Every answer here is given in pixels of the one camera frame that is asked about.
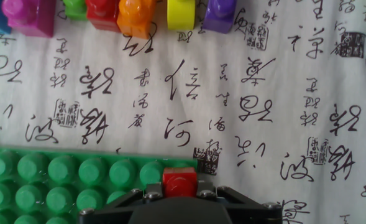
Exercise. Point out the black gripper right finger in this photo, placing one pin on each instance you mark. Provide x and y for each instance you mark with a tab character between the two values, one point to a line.
251	211

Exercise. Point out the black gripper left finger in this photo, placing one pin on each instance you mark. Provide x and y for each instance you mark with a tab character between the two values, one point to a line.
108	211

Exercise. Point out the small red single-stud block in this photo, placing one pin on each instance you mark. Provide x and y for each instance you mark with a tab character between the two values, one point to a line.
179	183

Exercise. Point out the large green studded baseplate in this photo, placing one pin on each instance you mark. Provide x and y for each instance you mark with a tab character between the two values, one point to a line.
30	186

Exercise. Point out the beige calligraphy print cloth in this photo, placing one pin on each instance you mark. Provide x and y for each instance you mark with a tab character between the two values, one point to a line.
263	93

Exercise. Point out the orange sloped single-stud block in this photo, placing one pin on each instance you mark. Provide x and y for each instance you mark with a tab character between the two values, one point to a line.
136	21

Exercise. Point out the purple single-stud block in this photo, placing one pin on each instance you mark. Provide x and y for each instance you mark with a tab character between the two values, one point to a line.
220	18

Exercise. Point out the red two-stud block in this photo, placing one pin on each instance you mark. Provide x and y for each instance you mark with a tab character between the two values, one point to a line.
102	15

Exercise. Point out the small green two-stud block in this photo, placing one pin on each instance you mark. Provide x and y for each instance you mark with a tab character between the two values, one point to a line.
75	11

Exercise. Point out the pink three-stud block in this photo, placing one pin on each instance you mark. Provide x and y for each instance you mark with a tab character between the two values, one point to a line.
33	21

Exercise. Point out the lime rounded single-stud block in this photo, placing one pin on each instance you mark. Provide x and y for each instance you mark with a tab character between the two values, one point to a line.
181	15

